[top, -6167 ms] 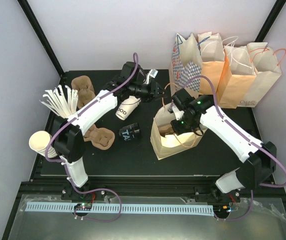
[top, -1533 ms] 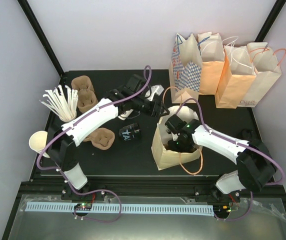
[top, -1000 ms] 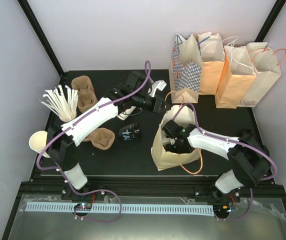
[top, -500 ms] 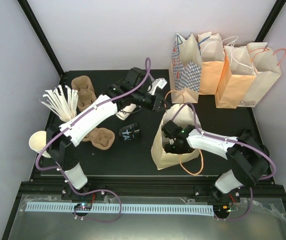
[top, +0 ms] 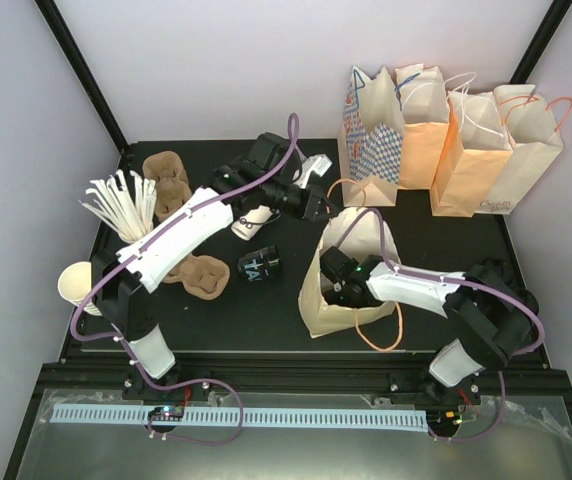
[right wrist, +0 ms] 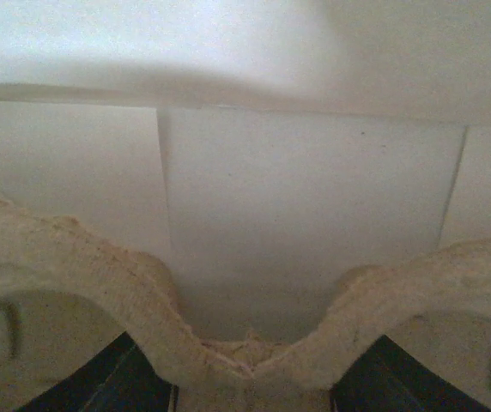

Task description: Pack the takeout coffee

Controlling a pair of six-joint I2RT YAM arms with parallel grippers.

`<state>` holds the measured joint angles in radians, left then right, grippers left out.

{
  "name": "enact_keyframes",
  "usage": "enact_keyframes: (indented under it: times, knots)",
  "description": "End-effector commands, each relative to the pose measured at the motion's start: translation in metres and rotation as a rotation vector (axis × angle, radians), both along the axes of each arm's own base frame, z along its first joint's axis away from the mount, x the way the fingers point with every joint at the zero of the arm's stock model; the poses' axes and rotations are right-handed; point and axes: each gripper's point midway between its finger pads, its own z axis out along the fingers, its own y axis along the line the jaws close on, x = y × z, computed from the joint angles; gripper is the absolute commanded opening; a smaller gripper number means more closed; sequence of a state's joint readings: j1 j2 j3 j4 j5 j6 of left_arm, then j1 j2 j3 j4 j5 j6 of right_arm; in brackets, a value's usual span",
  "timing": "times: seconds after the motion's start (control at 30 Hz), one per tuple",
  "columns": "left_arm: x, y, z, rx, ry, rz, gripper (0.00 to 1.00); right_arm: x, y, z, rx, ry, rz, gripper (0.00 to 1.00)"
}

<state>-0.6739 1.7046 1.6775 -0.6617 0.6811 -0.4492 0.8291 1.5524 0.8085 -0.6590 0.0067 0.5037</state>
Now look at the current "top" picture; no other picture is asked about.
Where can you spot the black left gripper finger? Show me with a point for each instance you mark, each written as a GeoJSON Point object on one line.
{"type": "Point", "coordinates": [325, 213]}
{"type": "Point", "coordinates": [327, 203]}

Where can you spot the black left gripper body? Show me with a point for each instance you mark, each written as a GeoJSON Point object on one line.
{"type": "Point", "coordinates": [314, 191]}

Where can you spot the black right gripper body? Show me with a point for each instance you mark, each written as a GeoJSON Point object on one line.
{"type": "Point", "coordinates": [344, 300]}

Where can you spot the cream paper bag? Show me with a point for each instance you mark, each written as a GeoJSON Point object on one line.
{"type": "Point", "coordinates": [349, 248]}

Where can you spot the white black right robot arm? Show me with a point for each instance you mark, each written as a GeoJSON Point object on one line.
{"type": "Point", "coordinates": [490, 320]}

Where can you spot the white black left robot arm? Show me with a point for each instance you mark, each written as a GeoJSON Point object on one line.
{"type": "Point", "coordinates": [272, 174]}

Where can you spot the blue patterned paper bag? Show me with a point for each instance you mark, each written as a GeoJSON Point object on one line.
{"type": "Point", "coordinates": [370, 141]}

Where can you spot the black paper cup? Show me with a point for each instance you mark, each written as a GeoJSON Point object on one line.
{"type": "Point", "coordinates": [261, 265]}

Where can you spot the brown pulp carrier on table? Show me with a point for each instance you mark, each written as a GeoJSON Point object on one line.
{"type": "Point", "coordinates": [203, 276]}

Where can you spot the brown pulp cup carrier stack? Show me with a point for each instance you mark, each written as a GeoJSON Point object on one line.
{"type": "Point", "coordinates": [172, 187]}

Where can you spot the black cup lids stack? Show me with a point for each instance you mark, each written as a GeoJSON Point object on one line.
{"type": "Point", "coordinates": [507, 274]}

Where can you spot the white cup of straws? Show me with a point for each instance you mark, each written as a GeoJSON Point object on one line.
{"type": "Point", "coordinates": [129, 213]}

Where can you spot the kraft paper cup stack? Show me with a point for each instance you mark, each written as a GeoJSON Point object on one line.
{"type": "Point", "coordinates": [75, 282]}

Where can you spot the light blue cable duct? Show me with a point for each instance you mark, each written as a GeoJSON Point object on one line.
{"type": "Point", "coordinates": [96, 414]}

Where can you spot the orange paper bag blue handles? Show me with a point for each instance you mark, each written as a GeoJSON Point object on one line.
{"type": "Point", "coordinates": [426, 112]}

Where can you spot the orange paper bag white handles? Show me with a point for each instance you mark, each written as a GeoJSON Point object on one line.
{"type": "Point", "coordinates": [475, 151]}

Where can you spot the beige paper bag orange handles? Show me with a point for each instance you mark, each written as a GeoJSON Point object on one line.
{"type": "Point", "coordinates": [534, 127]}

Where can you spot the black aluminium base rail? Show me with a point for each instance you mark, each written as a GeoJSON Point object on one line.
{"type": "Point", "coordinates": [296, 372]}

